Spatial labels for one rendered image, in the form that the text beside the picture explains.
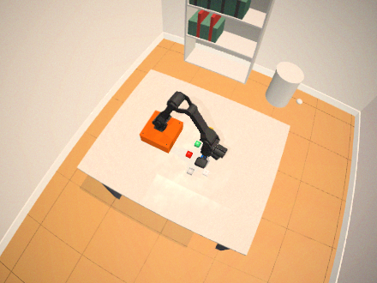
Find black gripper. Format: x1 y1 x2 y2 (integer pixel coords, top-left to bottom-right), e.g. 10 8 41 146
194 147 212 169

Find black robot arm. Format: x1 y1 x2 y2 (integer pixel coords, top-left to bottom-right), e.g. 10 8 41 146
151 91 228 160

